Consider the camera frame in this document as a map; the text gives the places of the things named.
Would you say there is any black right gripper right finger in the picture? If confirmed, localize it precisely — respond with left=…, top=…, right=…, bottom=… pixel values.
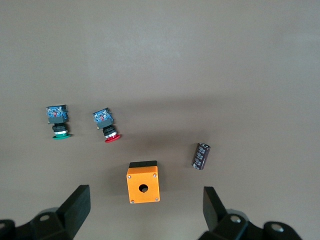
left=198, top=186, right=263, bottom=240

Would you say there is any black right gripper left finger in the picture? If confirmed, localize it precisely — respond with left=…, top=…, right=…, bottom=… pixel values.
left=14, top=184, right=91, bottom=240

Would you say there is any red push button switch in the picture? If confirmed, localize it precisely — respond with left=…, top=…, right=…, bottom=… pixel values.
left=91, top=107, right=123, bottom=144

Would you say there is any dark cylindrical capacitor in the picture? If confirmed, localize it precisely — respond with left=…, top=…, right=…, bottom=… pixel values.
left=191, top=142, right=211, bottom=171

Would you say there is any orange button enclosure box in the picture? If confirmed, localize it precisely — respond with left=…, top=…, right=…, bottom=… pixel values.
left=126, top=160, right=161, bottom=205

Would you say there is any green push button switch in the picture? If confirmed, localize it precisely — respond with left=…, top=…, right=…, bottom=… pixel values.
left=45, top=104, right=73, bottom=140

